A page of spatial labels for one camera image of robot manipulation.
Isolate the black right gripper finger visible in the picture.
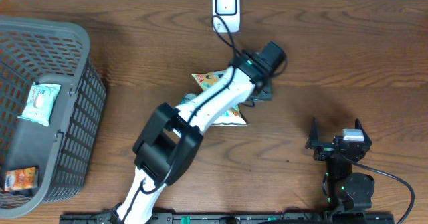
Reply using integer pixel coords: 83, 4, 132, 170
354, 118, 372, 146
305, 118, 320, 149

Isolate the yellow snack bag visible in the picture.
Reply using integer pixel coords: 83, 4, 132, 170
191, 70, 247, 126

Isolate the blue clear plastic bottle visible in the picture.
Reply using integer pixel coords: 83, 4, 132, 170
181, 93, 197, 104

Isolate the green wet wipes pack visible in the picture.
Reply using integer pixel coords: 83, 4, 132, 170
18, 82, 61, 127

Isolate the orange tissue pack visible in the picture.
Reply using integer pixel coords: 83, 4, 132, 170
4, 166, 39, 192

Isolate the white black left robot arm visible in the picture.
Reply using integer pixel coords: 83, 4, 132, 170
116, 51, 286, 223

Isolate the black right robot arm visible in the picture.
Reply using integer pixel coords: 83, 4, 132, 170
305, 118, 375, 223

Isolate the white barcode scanner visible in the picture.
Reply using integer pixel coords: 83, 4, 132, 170
212, 0, 241, 33

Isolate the grey plastic basket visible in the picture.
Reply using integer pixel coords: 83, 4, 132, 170
1, 16, 106, 219

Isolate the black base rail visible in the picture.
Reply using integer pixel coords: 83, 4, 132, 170
59, 211, 396, 224

